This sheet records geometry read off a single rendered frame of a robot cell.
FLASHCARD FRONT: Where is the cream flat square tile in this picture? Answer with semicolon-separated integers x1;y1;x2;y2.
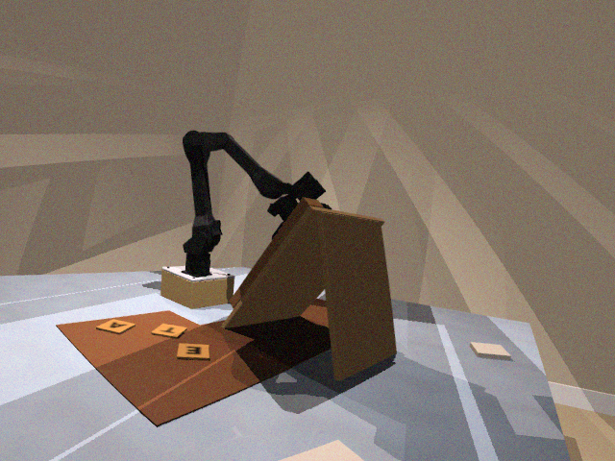
470;342;511;360

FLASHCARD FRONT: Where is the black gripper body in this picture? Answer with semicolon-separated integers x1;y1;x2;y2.
272;207;295;239

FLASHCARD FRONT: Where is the orange letter tile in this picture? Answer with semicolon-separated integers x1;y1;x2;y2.
151;324;187;339
96;320;135;334
177;343;209;360

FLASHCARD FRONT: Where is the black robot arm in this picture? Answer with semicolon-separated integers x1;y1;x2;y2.
181;131;326;278

